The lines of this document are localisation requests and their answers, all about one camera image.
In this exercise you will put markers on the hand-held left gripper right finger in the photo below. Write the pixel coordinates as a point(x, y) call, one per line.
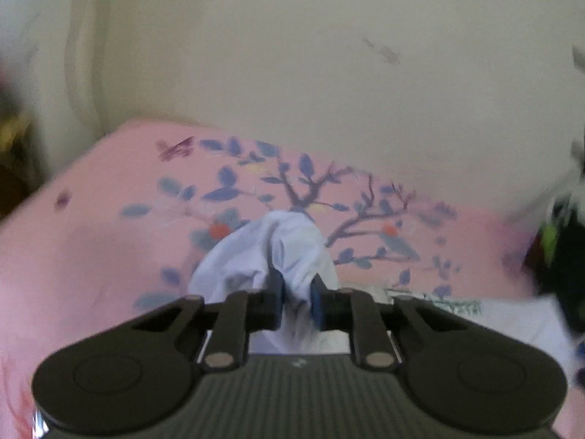
point(317, 306)

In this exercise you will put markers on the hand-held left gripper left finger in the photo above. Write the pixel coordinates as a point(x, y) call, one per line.
point(277, 299)

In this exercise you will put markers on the pink floral bedsheet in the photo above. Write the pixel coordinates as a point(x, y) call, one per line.
point(100, 238)

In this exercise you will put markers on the dark cluttered furniture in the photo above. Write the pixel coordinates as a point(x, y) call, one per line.
point(11, 169)

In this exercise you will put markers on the white small garment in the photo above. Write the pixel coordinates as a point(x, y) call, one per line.
point(292, 247)

